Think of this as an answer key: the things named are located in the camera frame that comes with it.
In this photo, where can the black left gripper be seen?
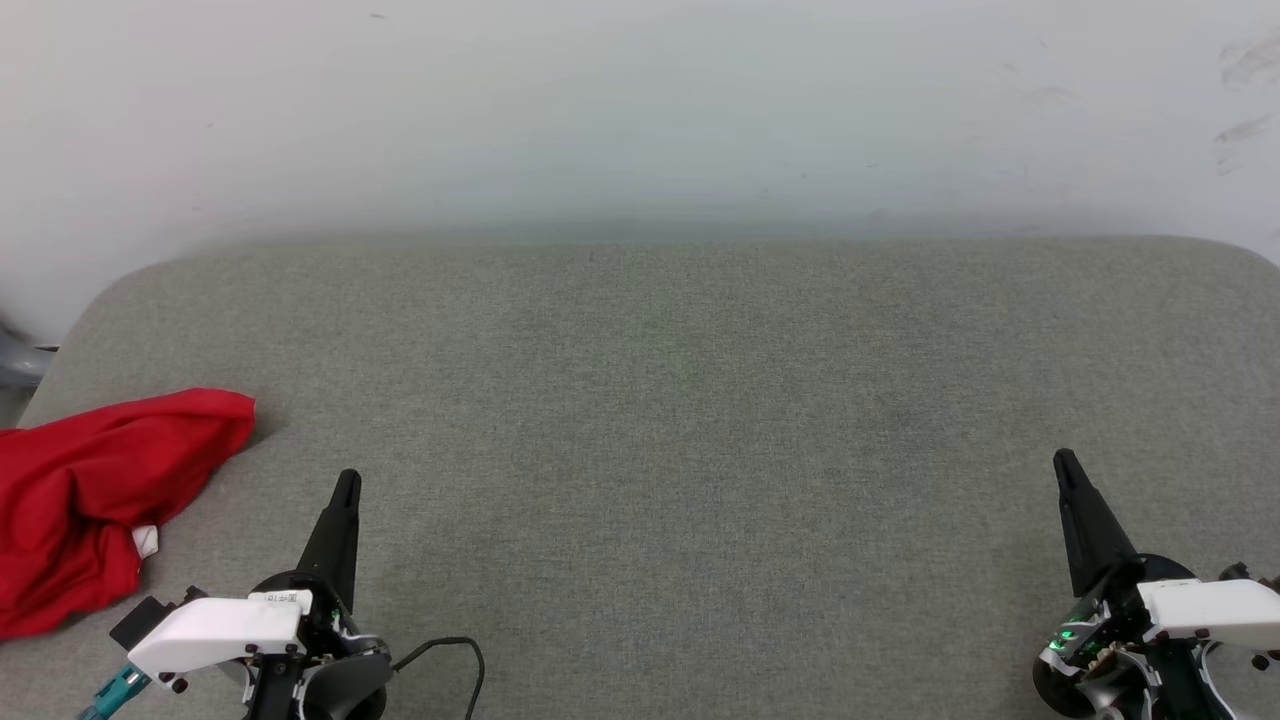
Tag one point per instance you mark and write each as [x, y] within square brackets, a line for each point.
[335, 680]

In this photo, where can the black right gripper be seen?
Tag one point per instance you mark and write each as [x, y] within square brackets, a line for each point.
[1100, 655]

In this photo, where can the red and white shirt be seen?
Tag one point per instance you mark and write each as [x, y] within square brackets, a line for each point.
[90, 480]

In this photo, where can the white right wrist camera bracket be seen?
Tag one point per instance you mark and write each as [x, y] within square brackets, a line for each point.
[1210, 608]

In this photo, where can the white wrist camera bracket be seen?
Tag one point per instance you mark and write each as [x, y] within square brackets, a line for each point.
[215, 630]
[1210, 608]

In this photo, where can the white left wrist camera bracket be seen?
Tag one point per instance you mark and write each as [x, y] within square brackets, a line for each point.
[215, 630]

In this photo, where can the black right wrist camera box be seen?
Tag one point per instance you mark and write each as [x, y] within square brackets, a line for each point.
[1240, 575]

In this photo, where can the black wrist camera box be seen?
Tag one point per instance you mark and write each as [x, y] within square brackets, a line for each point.
[150, 615]
[1240, 575]

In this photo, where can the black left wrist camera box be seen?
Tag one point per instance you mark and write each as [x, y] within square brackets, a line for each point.
[150, 615]

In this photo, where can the teal left camera connector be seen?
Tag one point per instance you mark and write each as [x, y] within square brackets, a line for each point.
[115, 692]

